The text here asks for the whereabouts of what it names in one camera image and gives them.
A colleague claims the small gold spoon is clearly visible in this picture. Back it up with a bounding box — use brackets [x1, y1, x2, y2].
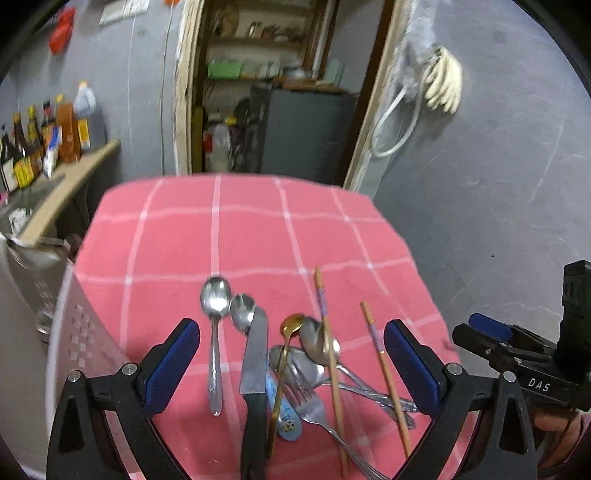
[267, 314, 306, 460]

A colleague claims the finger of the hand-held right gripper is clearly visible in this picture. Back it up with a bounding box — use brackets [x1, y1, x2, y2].
[451, 323, 513, 374]
[468, 312, 532, 344]

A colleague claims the pink perforated container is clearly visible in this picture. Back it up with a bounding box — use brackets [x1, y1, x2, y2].
[0, 240, 153, 480]

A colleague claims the dark sauce bottle red cap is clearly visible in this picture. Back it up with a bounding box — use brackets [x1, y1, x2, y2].
[41, 100, 61, 139]

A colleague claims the silver fork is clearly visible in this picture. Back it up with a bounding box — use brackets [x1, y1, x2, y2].
[279, 362, 391, 480]

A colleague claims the silver spoon with patterned handle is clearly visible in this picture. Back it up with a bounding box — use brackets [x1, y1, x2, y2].
[200, 276, 232, 417]

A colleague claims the white cable loop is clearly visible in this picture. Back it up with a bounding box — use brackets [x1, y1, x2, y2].
[372, 85, 423, 158]

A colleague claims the red wall object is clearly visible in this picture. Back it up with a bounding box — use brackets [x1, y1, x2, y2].
[48, 8, 77, 55]

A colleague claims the large silver spoon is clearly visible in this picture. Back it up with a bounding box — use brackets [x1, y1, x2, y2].
[298, 317, 419, 414]

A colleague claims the pink checkered tablecloth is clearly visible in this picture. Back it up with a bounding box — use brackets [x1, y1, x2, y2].
[74, 173, 481, 480]

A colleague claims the white mop head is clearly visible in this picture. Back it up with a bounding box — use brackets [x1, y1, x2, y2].
[425, 46, 463, 114]

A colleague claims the orange oil bottle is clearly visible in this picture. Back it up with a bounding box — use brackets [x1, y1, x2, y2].
[55, 95, 83, 163]

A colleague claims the dark glass bottle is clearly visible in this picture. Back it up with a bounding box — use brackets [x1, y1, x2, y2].
[0, 124, 19, 195]

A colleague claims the clear plastic jug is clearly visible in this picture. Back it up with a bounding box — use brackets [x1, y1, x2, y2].
[74, 80, 108, 151]

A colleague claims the wooden door frame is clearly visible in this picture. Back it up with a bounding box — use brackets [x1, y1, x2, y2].
[173, 0, 411, 190]

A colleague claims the metal ladle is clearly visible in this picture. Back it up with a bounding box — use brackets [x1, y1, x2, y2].
[0, 233, 65, 271]

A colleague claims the black-handled table knife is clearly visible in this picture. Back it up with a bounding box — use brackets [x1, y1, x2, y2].
[239, 307, 270, 480]

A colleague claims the wooden chopstick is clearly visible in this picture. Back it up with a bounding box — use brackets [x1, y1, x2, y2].
[360, 301, 413, 459]
[314, 267, 349, 477]

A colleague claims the grey fluffy duster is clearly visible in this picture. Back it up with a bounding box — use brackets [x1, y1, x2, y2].
[402, 14, 437, 93]

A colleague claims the clear plastic bottle yellow cap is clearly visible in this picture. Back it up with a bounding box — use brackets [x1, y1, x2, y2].
[210, 117, 232, 171]

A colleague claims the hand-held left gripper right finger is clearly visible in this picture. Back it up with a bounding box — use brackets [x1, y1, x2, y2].
[383, 318, 539, 480]

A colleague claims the white blue packet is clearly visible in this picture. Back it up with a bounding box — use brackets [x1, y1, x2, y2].
[44, 127, 62, 178]

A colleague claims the person's right hand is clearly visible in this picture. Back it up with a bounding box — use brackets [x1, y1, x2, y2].
[533, 406, 591, 468]

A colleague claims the wooden shelf unit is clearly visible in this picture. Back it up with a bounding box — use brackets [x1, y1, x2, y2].
[203, 0, 333, 88]

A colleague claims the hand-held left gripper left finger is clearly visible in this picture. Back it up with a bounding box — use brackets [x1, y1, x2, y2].
[46, 318, 201, 480]

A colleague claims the dark sauce bottle yellow label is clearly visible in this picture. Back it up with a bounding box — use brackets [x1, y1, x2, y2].
[25, 106, 47, 176]
[11, 113, 38, 190]

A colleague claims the blue-handled spoon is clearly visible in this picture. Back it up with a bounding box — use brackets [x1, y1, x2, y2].
[229, 294, 304, 442]

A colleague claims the green storage box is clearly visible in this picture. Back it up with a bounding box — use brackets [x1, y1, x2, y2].
[208, 59, 243, 79]

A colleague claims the white wall plate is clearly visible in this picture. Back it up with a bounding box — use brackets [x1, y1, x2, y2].
[99, 0, 151, 25]

